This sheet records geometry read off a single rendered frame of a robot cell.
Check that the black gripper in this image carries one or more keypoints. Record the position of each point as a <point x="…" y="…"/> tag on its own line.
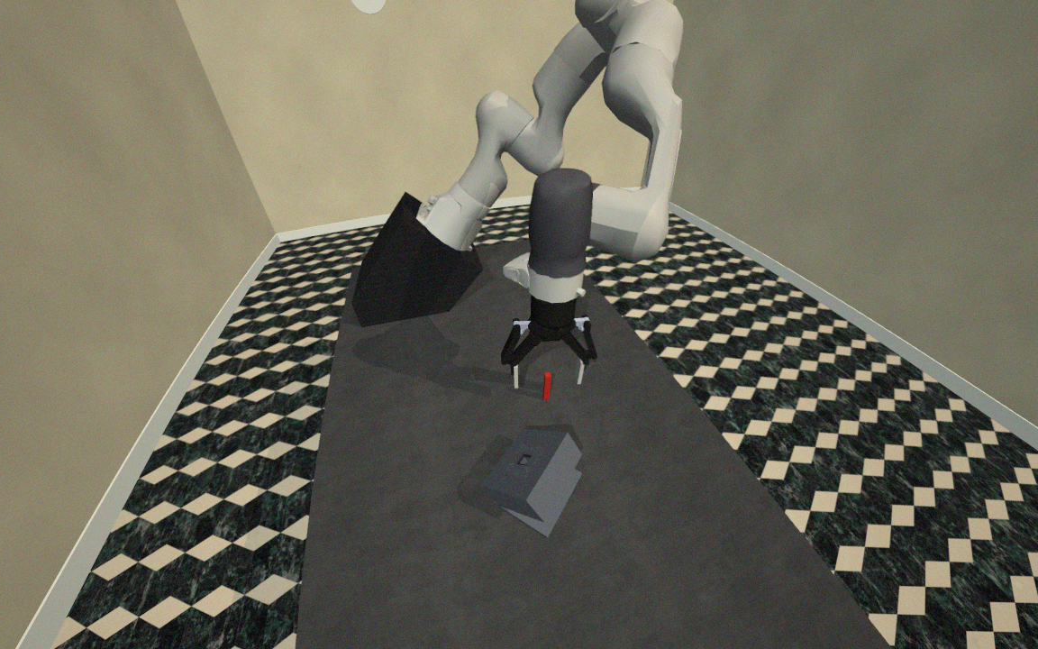
<point x="549" y="322"/>

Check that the grey sloped panel with square hole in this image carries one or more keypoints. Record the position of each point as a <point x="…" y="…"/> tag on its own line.
<point x="531" y="476"/>

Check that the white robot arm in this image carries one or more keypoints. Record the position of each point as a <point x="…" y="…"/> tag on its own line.
<point x="637" y="88"/>

